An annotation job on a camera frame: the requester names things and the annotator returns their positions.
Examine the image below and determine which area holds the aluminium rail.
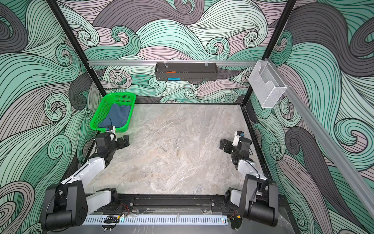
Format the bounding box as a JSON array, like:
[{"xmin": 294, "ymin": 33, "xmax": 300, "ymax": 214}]
[
  {"xmin": 88, "ymin": 60, "xmax": 258, "ymax": 67},
  {"xmin": 266, "ymin": 58, "xmax": 374, "ymax": 217}
]

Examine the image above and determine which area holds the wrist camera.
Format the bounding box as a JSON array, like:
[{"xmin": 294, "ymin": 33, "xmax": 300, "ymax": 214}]
[
  {"xmin": 105, "ymin": 125, "xmax": 116, "ymax": 134},
  {"xmin": 232, "ymin": 131, "xmax": 244, "ymax": 146}
]

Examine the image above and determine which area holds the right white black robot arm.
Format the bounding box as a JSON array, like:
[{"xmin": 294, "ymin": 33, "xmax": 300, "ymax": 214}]
[{"xmin": 220, "ymin": 139, "xmax": 279, "ymax": 227}]

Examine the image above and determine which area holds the green plastic basket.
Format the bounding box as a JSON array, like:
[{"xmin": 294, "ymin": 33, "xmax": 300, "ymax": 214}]
[{"xmin": 90, "ymin": 93, "xmax": 136, "ymax": 132}]

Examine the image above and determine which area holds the clear acrylic wall holder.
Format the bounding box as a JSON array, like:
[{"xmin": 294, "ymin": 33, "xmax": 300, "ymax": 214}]
[{"xmin": 248, "ymin": 60, "xmax": 287, "ymax": 108}]

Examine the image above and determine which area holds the white slotted cable duct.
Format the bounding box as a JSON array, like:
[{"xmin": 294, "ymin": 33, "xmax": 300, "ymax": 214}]
[{"xmin": 83, "ymin": 215, "xmax": 228, "ymax": 226}]

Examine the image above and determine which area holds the aluminium back rail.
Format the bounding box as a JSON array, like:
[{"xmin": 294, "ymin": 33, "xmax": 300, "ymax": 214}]
[{"xmin": 88, "ymin": 60, "xmax": 258, "ymax": 67}]

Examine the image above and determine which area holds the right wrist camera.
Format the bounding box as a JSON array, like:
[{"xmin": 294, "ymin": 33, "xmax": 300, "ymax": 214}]
[{"xmin": 232, "ymin": 131, "xmax": 244, "ymax": 146}]

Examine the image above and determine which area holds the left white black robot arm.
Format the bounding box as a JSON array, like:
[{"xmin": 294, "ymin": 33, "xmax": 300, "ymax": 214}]
[{"xmin": 40, "ymin": 132, "xmax": 130, "ymax": 232}]

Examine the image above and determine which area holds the aluminium right rail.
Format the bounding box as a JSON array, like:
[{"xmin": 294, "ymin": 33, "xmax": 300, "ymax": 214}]
[{"xmin": 266, "ymin": 58, "xmax": 374, "ymax": 217}]

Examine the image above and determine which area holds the black wall tray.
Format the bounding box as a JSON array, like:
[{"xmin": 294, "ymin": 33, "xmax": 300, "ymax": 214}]
[{"xmin": 155, "ymin": 62, "xmax": 218, "ymax": 82}]

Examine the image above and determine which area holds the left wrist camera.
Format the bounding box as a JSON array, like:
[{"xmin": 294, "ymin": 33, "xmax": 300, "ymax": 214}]
[{"xmin": 105, "ymin": 125, "xmax": 116, "ymax": 134}]

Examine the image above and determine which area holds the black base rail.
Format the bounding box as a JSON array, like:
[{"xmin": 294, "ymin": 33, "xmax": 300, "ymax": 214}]
[{"xmin": 97, "ymin": 194, "xmax": 239, "ymax": 214}]

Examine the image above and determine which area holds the blue t-shirt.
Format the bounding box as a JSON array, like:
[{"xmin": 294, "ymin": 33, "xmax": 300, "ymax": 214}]
[{"xmin": 98, "ymin": 104, "xmax": 131, "ymax": 128}]

